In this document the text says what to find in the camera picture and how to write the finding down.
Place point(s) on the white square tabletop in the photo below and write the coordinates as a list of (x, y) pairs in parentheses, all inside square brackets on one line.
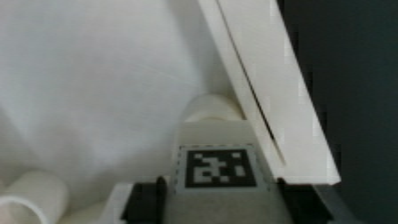
[(108, 63)]

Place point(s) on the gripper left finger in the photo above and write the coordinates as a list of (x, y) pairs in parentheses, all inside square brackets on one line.
[(147, 203)]

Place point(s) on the white leg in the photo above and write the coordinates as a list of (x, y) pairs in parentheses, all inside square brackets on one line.
[(223, 191)]

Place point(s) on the white fence right wall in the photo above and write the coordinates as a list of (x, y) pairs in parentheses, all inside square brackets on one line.
[(259, 57)]

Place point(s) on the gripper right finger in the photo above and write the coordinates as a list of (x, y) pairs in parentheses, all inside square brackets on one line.
[(305, 204)]

